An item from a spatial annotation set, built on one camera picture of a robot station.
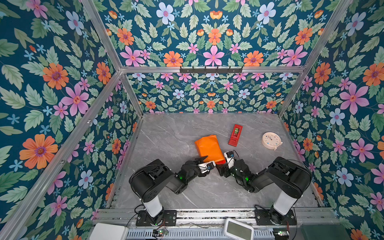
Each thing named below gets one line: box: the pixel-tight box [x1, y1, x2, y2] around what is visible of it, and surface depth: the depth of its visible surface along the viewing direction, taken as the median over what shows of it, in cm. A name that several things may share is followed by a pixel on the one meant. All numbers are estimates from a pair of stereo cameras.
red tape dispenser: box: [228, 124, 243, 147], surface depth 103 cm
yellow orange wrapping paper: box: [195, 135, 226, 165], surface depth 95 cm
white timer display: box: [223, 217, 255, 240], surface depth 68 cm
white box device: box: [89, 222, 129, 240], surface depth 69 cm
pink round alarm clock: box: [261, 131, 283, 151], surface depth 103 cm
